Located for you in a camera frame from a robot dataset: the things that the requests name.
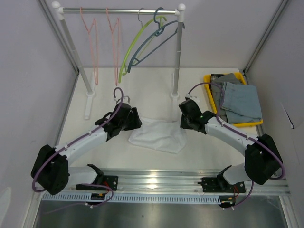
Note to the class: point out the perforated cable tray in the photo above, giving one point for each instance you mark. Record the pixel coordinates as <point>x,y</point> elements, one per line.
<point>135,198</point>

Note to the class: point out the left black mount plate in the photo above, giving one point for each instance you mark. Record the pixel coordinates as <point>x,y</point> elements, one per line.
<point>106,180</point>

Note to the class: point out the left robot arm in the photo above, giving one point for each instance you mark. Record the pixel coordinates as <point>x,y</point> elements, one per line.
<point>52,169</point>

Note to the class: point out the black mount plate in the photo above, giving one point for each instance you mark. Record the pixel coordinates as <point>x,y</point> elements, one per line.
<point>215,185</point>
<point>106,180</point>

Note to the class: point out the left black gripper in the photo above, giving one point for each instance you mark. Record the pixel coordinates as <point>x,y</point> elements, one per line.
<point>135,122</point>

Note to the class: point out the white clothes rack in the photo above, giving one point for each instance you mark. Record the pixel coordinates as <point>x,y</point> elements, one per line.
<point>173,16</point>

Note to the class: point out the white skirt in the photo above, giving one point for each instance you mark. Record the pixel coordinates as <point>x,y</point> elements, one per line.
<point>159,135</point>

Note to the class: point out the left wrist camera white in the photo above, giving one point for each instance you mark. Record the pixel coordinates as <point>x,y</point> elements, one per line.
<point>125,99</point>

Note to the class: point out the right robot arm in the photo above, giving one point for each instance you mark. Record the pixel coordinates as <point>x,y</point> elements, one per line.
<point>261,157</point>

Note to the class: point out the pink wire hanger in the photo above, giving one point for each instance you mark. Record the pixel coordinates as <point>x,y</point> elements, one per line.
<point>115,36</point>
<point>92,32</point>

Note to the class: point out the pink wire hanger left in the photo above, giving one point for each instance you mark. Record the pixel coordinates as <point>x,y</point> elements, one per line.
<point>92,32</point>

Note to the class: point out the yellow plastic bin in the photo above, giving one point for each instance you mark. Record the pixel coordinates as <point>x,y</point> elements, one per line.
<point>240,77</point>

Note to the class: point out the lime green hanger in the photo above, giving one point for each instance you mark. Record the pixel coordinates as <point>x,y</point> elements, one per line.
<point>133,45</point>

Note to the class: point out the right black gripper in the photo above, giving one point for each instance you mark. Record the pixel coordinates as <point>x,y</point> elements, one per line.
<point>183,124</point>

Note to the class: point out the right black mount plate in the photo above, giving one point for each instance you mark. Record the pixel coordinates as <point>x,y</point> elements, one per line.
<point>215,185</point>

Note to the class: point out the light blue denim garment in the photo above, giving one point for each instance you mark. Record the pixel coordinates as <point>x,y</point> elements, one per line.
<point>240,103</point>

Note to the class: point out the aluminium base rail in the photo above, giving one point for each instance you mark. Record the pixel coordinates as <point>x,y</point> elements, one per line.
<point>182,182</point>

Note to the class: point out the pink wire hanger right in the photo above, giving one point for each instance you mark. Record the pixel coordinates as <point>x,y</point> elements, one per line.
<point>115,36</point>

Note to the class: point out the grey folded garment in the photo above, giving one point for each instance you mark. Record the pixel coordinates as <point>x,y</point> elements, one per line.
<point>217,90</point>

